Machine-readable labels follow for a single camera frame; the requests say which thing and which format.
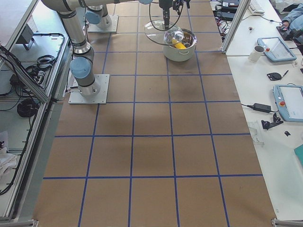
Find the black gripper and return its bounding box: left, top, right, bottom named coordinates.
left=173, top=0, right=190, bottom=9
left=159, top=0, right=173, bottom=30

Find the glass pot lid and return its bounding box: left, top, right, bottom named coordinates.
left=144, top=20, right=184, bottom=45

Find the yellow corn cob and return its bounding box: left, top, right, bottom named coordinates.
left=172, top=39, right=186, bottom=50

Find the person blue sleeve forearm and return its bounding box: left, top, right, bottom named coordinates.
left=282, top=3, right=303, bottom=30

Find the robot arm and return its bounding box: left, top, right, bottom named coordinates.
left=42, top=0, right=121, bottom=97

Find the pale green cooking pot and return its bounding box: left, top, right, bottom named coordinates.
left=162, top=28, right=197, bottom=62

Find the person hand on mouse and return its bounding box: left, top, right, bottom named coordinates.
left=282, top=21, right=290, bottom=29

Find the diagonal aluminium strut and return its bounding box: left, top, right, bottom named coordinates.
left=221, top=0, right=250, bottom=54

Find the white keyboard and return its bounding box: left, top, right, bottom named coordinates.
left=248, top=0, right=265, bottom=15

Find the white mug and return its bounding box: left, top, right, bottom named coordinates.
left=248, top=45, right=265, bottom=62

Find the upper teach pendant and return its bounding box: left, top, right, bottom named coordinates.
left=257, top=37, right=296, bottom=62

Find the teach pendant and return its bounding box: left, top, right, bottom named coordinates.
left=257, top=37, right=296, bottom=62
left=273, top=85, right=303, bottom=122

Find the black round disc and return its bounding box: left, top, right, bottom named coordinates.
left=267, top=72, right=282, bottom=81

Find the black power adapter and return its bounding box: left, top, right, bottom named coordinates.
left=253, top=103, right=272, bottom=113

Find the clear plastic holder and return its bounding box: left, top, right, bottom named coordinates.
left=247, top=121, right=264, bottom=147

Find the grey box on stand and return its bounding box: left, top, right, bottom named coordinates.
left=16, top=24, right=35, bottom=50

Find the lower teach pendant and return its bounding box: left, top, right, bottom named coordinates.
left=273, top=85, right=303, bottom=122

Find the white crumpled cloth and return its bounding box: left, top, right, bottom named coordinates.
left=0, top=130, right=18, bottom=177

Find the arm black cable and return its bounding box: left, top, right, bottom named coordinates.
left=148, top=0, right=185, bottom=32

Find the cable bundle on floor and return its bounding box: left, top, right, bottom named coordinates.
left=25, top=54, right=59, bottom=88

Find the black bracket part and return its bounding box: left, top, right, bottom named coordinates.
left=261, top=113, right=283, bottom=130

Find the coiled black cable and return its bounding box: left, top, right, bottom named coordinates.
left=16, top=98, right=40, bottom=118

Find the left aluminium frame rail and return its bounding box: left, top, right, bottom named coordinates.
left=0, top=0, right=71, bottom=219

